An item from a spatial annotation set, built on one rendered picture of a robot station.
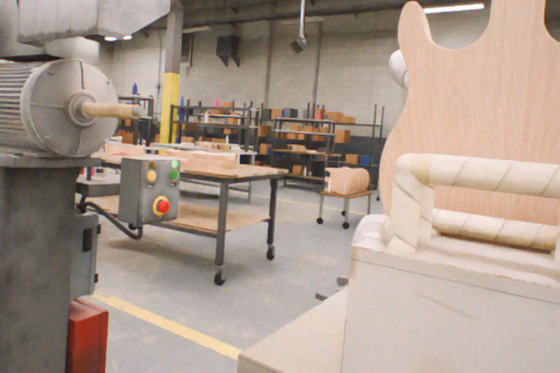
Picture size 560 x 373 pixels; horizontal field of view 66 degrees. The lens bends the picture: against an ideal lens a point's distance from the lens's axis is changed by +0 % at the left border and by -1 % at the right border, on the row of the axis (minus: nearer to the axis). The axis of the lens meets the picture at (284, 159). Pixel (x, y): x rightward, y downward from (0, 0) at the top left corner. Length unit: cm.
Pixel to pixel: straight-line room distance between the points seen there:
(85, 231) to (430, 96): 114
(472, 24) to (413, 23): 1155
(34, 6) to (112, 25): 24
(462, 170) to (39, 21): 91
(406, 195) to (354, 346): 18
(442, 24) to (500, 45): 1172
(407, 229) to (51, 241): 111
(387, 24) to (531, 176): 1243
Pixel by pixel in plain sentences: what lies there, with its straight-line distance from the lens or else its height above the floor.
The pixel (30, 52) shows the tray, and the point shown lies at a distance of 129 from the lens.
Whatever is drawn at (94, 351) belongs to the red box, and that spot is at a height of 50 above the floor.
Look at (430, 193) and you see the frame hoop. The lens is 57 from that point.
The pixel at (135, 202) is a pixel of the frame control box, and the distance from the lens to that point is 136.
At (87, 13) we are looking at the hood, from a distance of 95.
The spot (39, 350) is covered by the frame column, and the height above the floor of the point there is 56.
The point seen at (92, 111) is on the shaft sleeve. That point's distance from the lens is 116.
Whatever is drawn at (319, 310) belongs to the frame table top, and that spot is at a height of 93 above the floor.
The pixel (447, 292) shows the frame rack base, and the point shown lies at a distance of 49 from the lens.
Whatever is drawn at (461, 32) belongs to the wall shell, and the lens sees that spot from 1225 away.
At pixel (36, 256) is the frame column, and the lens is 140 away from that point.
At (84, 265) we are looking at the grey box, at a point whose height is 77.
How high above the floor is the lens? 122
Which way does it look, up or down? 3 degrees down
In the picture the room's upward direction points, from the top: 4 degrees clockwise
